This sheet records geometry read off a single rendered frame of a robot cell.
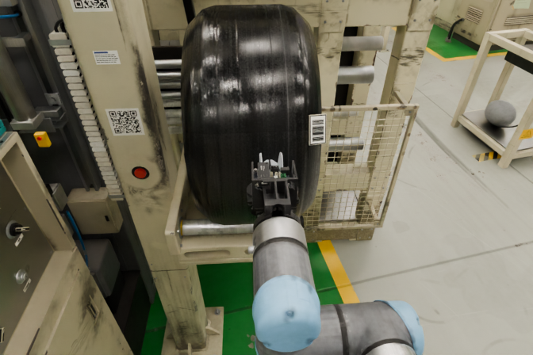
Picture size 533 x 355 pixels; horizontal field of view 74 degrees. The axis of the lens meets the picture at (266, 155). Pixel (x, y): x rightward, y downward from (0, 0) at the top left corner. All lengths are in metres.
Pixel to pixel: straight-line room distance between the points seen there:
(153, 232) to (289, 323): 0.81
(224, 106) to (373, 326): 0.44
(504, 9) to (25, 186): 4.87
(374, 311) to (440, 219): 1.98
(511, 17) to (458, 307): 3.81
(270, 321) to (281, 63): 0.47
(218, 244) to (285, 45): 0.58
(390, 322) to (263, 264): 0.19
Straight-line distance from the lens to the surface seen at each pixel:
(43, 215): 1.02
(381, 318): 0.53
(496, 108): 3.22
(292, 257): 0.45
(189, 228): 1.02
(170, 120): 1.37
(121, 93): 0.87
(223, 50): 0.73
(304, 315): 0.41
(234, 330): 1.87
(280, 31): 0.76
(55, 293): 1.04
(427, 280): 2.16
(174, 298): 1.46
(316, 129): 0.71
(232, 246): 1.03
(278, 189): 0.55
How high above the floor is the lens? 1.68
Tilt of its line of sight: 38 degrees down
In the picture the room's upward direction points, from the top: straight up
